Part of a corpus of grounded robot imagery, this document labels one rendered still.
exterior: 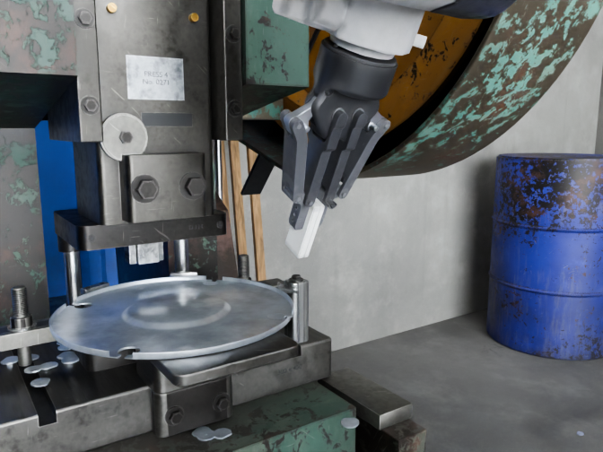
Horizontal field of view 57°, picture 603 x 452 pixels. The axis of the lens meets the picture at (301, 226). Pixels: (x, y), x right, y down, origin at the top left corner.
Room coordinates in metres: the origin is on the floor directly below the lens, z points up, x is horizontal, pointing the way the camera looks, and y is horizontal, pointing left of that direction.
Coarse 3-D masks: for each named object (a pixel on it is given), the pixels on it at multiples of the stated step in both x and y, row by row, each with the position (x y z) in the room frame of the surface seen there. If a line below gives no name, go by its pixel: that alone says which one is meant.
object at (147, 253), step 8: (128, 248) 0.74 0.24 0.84; (136, 248) 0.74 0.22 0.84; (144, 248) 0.74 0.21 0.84; (152, 248) 0.75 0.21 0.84; (160, 248) 0.76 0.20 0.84; (128, 256) 0.74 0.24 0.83; (136, 256) 0.74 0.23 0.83; (144, 256) 0.74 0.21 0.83; (152, 256) 0.75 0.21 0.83; (160, 256) 0.76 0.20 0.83
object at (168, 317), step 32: (128, 288) 0.76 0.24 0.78; (160, 288) 0.76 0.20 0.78; (192, 288) 0.76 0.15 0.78; (224, 288) 0.76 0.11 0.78; (256, 288) 0.76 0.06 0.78; (64, 320) 0.63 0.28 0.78; (96, 320) 0.63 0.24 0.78; (128, 320) 0.62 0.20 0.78; (160, 320) 0.61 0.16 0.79; (192, 320) 0.61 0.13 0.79; (224, 320) 0.63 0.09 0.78; (256, 320) 0.63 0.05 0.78; (288, 320) 0.62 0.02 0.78; (96, 352) 0.52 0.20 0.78; (160, 352) 0.52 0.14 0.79; (192, 352) 0.52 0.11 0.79
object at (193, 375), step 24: (144, 360) 0.62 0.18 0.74; (168, 360) 0.52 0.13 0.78; (192, 360) 0.52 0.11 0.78; (216, 360) 0.52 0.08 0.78; (240, 360) 0.52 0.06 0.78; (264, 360) 0.53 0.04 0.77; (168, 384) 0.60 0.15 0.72; (192, 384) 0.49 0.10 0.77; (216, 384) 0.63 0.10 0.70; (168, 408) 0.60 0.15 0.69; (192, 408) 0.61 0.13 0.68; (216, 408) 0.63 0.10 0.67; (168, 432) 0.60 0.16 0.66
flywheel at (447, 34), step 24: (432, 24) 0.81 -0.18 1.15; (456, 24) 0.73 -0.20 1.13; (480, 24) 0.70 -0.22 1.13; (312, 48) 1.06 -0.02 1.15; (432, 48) 0.77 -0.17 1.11; (456, 48) 0.73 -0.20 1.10; (312, 72) 1.06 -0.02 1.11; (408, 72) 0.80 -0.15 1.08; (432, 72) 0.77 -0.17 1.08; (456, 72) 0.74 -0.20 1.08; (288, 96) 1.06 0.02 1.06; (408, 96) 0.80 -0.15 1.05; (432, 96) 0.77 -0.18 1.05; (408, 120) 0.81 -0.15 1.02; (384, 144) 0.91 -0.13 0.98
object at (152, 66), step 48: (96, 0) 0.66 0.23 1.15; (144, 0) 0.69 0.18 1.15; (192, 0) 0.72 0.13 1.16; (144, 48) 0.69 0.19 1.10; (192, 48) 0.72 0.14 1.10; (144, 96) 0.69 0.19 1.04; (192, 96) 0.72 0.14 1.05; (96, 144) 0.66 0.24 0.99; (144, 144) 0.67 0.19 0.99; (192, 144) 0.72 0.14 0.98; (96, 192) 0.66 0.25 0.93; (144, 192) 0.64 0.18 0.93; (192, 192) 0.67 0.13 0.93
